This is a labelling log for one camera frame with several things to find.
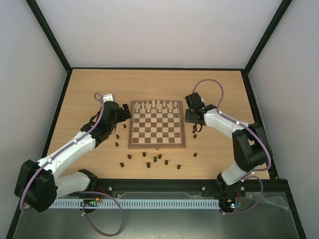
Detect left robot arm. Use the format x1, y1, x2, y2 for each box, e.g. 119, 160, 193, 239
14, 101, 131, 212

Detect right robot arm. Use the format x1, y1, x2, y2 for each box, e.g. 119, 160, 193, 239
185, 92, 271, 195

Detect wooden chess board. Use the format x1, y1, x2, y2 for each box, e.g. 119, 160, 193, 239
128, 100, 186, 149

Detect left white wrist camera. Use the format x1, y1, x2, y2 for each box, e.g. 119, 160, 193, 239
103, 94, 115, 102

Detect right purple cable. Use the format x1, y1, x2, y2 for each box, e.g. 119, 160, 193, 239
193, 79, 272, 216

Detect purple cable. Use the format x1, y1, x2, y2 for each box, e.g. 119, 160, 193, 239
193, 79, 272, 216
19, 93, 125, 236

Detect black aluminium frame rail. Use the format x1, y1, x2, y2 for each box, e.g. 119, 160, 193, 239
24, 178, 290, 197

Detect white slotted cable duct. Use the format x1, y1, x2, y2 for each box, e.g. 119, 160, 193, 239
50, 199, 220, 210

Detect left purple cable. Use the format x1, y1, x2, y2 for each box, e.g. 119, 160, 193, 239
19, 93, 125, 236

